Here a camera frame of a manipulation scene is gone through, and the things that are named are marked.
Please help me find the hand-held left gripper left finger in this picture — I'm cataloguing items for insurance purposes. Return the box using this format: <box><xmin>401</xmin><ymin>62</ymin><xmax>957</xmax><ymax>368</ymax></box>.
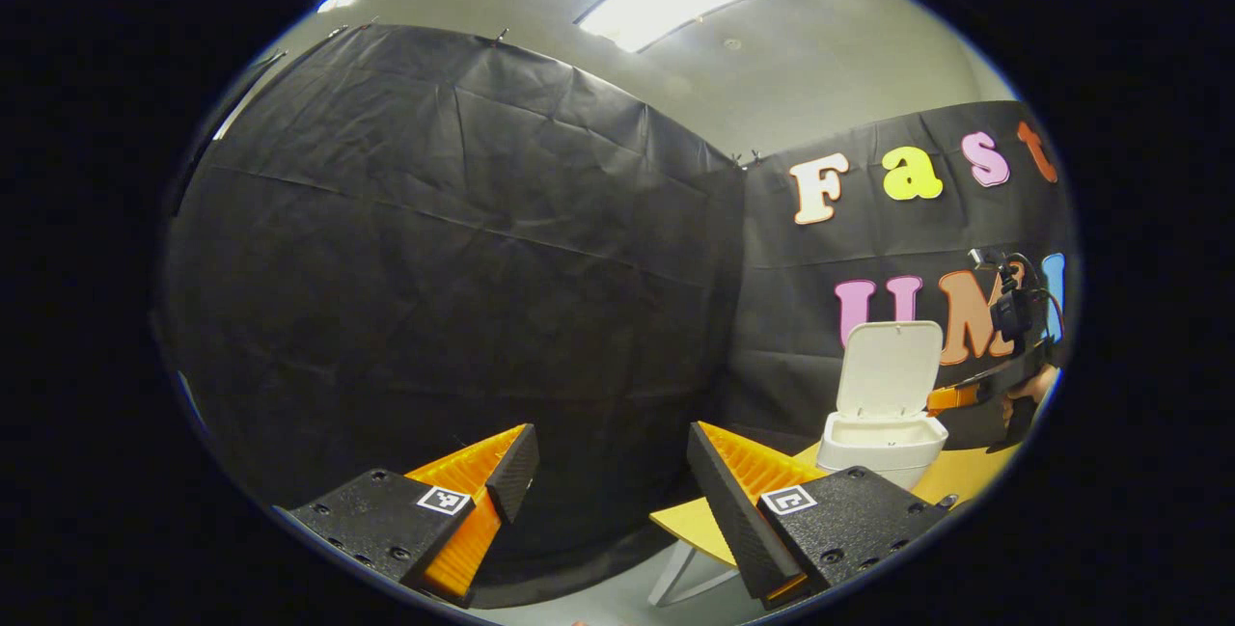
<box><xmin>275</xmin><ymin>423</ymin><xmax>541</xmax><ymax>608</ymax></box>

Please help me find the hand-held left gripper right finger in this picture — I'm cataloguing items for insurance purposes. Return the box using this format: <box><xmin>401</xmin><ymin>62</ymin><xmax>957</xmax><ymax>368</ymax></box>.
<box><xmin>687</xmin><ymin>422</ymin><xmax>956</xmax><ymax>611</ymax></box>

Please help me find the white desktop garbage bin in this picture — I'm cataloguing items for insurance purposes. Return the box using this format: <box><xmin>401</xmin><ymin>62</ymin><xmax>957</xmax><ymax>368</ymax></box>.
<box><xmin>816</xmin><ymin>320</ymin><xmax>949</xmax><ymax>492</ymax></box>

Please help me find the white desk leg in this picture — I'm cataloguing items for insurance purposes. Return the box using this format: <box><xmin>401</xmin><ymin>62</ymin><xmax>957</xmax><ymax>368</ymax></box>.
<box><xmin>648</xmin><ymin>539</ymin><xmax>739</xmax><ymax>608</ymax></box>

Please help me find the black backdrop cloth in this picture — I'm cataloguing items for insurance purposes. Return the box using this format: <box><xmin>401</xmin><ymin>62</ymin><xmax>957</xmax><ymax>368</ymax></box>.
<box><xmin>159</xmin><ymin>23</ymin><xmax>1077</xmax><ymax>608</ymax></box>

